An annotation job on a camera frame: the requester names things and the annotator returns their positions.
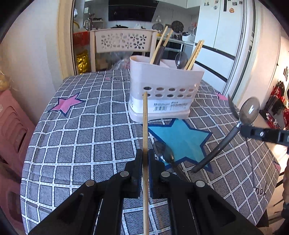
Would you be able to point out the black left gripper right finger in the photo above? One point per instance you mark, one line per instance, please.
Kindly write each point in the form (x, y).
(194, 208)

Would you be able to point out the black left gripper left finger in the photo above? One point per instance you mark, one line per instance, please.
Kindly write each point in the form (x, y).
(95, 208)

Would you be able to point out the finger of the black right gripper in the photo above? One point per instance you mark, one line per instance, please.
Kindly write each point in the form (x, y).
(275, 136)

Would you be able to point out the dark translucent plastic spoon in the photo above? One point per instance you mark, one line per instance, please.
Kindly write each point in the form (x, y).
(246, 116)

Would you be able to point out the plain bamboo chopstick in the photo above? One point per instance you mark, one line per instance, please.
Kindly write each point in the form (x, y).
(145, 166)

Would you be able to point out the bamboo chopstick blue dotted end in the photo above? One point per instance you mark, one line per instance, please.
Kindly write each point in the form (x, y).
(191, 61)

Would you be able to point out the grey checked tablecloth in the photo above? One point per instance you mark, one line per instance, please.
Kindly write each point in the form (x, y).
(86, 133)

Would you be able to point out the pink plastic stool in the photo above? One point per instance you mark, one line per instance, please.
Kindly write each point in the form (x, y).
(16, 132)

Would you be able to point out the pink plastic utensil holder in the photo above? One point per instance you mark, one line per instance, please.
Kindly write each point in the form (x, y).
(170, 91)

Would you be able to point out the dark spoon in holder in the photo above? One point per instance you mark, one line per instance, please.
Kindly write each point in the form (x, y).
(181, 60)

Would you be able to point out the white refrigerator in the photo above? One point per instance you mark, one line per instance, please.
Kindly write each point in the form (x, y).
(219, 26)

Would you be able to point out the gold foil package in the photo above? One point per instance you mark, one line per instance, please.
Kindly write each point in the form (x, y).
(83, 62)

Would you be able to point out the beige perforated plastic chair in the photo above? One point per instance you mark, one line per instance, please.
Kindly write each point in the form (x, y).
(121, 39)

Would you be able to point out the dark handled utensil in holder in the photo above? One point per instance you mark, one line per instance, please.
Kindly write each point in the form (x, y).
(158, 53)

